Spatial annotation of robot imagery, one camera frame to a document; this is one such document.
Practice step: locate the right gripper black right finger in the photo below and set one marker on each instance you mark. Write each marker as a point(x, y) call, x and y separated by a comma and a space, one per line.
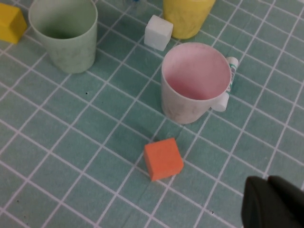
point(289, 191)

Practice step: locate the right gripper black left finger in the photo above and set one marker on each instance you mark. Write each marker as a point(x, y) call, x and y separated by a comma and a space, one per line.
point(263, 209)

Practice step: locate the pink plastic cup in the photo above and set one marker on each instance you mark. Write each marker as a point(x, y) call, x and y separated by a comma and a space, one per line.
point(185, 109)

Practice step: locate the yellow plastic cup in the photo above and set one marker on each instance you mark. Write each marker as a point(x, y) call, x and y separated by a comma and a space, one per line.
point(187, 19)

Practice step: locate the orange foam cube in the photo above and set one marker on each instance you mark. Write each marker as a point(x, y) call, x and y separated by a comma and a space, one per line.
point(164, 160)

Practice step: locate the green white glue stick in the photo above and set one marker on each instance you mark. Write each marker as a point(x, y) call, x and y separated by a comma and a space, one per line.
point(234, 71)

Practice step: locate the green checked tablecloth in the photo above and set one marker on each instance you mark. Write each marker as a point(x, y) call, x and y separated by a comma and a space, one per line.
point(71, 147)

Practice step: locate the white foam cube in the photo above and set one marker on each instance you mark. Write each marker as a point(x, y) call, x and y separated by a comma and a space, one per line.
point(158, 32)

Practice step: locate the green plastic cup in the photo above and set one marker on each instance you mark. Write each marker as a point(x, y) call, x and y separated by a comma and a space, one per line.
point(71, 57)

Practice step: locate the yellow foam cube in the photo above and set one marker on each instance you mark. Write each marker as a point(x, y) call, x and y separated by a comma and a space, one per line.
point(10, 25)

